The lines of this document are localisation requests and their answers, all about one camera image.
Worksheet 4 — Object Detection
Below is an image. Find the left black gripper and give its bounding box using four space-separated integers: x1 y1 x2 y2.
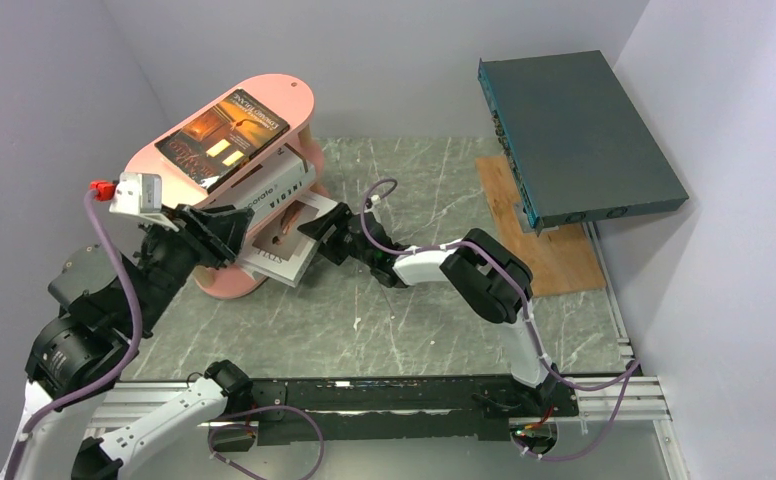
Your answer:
127 200 256 333

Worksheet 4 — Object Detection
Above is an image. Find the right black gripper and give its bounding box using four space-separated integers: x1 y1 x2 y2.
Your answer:
298 204 375 268

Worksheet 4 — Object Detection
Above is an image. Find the white Insoia travel book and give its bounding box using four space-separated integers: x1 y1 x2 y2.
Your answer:
238 162 316 222

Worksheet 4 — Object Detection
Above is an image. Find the white fashion cover magazine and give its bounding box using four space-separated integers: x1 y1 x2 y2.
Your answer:
236 192 337 287

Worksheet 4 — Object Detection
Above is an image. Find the white Decorate Furniture book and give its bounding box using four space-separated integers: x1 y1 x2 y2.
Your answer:
225 148 304 212

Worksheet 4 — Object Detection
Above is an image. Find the dark orange Edward Tulane novel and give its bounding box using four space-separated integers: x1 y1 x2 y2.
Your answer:
155 88 290 193

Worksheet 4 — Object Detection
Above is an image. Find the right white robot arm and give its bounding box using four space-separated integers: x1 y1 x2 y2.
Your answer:
297 203 577 417

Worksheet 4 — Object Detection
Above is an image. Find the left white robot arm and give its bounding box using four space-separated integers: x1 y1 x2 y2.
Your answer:
0 205 253 479

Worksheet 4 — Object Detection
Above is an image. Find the pink three-tier shelf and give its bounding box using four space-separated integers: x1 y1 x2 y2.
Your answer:
126 72 328 301

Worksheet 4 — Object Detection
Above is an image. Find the brown wooden board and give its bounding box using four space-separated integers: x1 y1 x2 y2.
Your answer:
475 156 607 297

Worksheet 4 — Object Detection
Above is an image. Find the dark teal flat box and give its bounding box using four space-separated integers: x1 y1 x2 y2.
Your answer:
477 50 689 232

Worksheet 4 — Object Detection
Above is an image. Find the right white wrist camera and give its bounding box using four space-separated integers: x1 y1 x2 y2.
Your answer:
364 194 382 212

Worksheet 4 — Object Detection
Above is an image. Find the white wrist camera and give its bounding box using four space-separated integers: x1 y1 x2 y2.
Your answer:
89 171 179 232
364 194 382 212

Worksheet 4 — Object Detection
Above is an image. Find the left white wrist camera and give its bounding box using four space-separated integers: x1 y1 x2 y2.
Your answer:
89 171 179 232

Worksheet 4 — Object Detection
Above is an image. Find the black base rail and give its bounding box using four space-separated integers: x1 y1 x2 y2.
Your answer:
208 373 579 446

